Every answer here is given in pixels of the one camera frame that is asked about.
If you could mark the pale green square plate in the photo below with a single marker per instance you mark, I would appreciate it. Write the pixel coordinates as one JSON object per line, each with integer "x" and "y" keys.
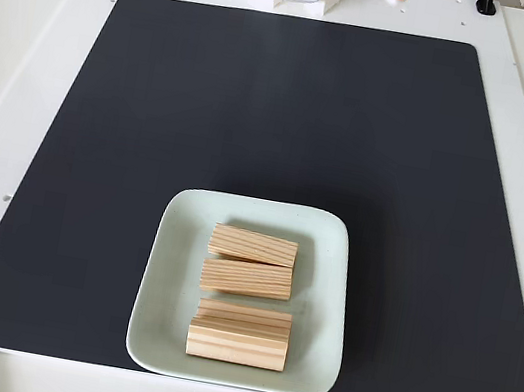
{"x": 175, "y": 282}

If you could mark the black rubber mat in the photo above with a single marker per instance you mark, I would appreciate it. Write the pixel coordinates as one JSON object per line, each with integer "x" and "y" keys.
{"x": 101, "y": 127}

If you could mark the grooved wooden block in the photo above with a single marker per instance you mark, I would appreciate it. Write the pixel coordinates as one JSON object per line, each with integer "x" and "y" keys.
{"x": 246, "y": 313}
{"x": 247, "y": 279}
{"x": 253, "y": 245}
{"x": 235, "y": 346}

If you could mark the black table clamp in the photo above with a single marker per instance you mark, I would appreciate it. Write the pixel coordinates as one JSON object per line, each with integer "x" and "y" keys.
{"x": 486, "y": 3}

